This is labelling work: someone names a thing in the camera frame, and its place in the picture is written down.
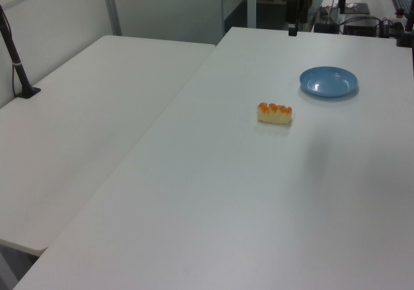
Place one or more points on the black computer box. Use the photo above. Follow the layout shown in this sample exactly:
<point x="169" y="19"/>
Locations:
<point x="360" y="26"/>

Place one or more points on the grey partition post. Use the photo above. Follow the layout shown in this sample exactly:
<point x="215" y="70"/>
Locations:
<point x="111" y="8"/>

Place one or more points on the white side table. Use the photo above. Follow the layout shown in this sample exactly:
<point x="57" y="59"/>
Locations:
<point x="81" y="125"/>

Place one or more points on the black clamp camera mount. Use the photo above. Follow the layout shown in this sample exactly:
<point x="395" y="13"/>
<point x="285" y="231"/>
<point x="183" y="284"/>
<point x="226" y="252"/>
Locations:
<point x="408" y="34"/>

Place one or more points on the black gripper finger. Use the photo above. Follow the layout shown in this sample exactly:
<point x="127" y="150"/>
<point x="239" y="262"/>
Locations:
<point x="292" y="31"/>

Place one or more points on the bread loaf with orange glaze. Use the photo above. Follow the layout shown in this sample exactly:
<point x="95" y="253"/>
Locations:
<point x="275" y="115"/>

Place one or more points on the black camera pole with base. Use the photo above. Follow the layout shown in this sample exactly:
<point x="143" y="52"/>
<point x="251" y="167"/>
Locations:
<point x="16" y="66"/>

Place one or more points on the white desk frame leg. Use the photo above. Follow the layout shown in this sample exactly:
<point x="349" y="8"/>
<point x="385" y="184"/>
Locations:
<point x="251" y="3"/>

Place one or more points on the small black box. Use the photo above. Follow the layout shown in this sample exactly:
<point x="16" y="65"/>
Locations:
<point x="325" y="27"/>

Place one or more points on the blue round plate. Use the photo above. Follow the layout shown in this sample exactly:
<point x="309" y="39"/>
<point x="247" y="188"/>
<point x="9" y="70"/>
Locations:
<point x="328" y="83"/>

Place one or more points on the black flat pad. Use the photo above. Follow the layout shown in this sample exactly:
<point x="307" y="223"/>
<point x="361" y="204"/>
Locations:
<point x="355" y="8"/>

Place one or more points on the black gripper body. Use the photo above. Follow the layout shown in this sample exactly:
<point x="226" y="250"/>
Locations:
<point x="292" y="10"/>

